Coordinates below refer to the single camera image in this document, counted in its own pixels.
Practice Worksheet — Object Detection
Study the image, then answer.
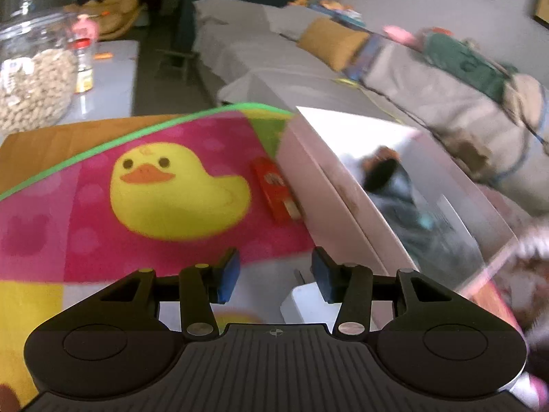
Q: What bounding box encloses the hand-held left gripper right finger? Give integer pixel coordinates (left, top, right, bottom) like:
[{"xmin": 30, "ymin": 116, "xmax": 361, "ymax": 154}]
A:
[{"xmin": 311, "ymin": 247, "xmax": 459, "ymax": 337}]

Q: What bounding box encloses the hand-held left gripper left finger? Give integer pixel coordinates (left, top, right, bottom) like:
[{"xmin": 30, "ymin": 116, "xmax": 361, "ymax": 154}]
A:
[{"xmin": 92, "ymin": 248, "xmax": 241, "ymax": 337}]

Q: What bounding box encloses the white box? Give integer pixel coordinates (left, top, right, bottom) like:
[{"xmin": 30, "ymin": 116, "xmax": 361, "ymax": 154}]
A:
[{"xmin": 280, "ymin": 268, "xmax": 344, "ymax": 324}]

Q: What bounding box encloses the red cardboard box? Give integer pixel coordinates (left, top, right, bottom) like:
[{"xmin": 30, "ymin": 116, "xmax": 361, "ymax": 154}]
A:
[{"xmin": 250, "ymin": 157, "xmax": 303, "ymax": 225}]

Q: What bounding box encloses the floral pink blanket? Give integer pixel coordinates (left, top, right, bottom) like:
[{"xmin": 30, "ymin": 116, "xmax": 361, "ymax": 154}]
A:
[{"xmin": 510, "ymin": 217, "xmax": 549, "ymax": 410}]

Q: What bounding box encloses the colourful cartoon play mat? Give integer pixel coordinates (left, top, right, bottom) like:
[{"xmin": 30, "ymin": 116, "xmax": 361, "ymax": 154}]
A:
[{"xmin": 0, "ymin": 102, "xmax": 528, "ymax": 408}]

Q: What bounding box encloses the green cushion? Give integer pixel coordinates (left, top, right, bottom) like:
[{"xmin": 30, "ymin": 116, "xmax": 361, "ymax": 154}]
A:
[{"xmin": 422, "ymin": 32, "xmax": 522, "ymax": 104}]

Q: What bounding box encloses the pink plush toy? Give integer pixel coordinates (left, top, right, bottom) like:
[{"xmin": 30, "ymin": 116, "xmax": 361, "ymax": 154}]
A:
[{"xmin": 383, "ymin": 25, "xmax": 423, "ymax": 48}]

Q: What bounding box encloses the yellow cushion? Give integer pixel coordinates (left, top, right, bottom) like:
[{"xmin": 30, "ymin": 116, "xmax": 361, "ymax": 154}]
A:
[{"xmin": 297, "ymin": 18, "xmax": 370, "ymax": 71}]

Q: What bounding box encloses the grey sofa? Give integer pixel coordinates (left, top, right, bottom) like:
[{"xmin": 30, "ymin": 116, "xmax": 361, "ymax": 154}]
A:
[{"xmin": 193, "ymin": 0, "xmax": 549, "ymax": 219}]

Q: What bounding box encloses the small jar with red lid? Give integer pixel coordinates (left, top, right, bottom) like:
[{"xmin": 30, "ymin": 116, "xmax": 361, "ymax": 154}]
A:
[{"xmin": 69, "ymin": 36, "xmax": 96, "ymax": 95}]

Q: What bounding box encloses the glass jar of peanuts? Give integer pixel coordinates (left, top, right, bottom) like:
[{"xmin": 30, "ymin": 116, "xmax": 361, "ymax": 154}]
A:
[{"xmin": 0, "ymin": 0, "xmax": 80, "ymax": 134}]

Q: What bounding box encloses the pink plastic toy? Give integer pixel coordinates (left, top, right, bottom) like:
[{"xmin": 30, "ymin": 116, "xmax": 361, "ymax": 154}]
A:
[{"xmin": 71, "ymin": 14, "xmax": 100, "ymax": 39}]

